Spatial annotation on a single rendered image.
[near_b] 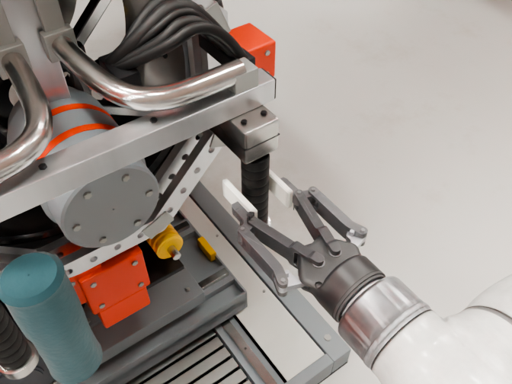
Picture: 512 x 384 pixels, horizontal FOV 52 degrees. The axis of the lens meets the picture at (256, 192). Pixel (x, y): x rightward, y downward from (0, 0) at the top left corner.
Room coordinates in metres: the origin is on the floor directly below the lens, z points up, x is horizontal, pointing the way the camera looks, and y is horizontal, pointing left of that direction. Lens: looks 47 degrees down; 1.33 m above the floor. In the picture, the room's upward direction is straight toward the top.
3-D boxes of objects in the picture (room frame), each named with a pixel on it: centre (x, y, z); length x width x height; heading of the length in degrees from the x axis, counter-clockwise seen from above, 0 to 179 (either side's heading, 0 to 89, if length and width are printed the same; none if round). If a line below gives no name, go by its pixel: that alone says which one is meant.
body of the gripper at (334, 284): (0.34, -0.09, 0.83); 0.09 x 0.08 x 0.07; 36
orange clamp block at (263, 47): (0.75, 0.02, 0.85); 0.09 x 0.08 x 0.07; 126
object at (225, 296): (0.73, 0.33, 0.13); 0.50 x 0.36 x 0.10; 126
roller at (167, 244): (0.71, 0.24, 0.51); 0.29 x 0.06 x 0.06; 36
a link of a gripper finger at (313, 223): (0.41, -0.07, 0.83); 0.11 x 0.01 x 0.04; 20
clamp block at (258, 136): (0.50, 0.02, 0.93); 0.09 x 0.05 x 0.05; 36
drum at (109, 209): (0.50, 0.23, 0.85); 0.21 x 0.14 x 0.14; 36
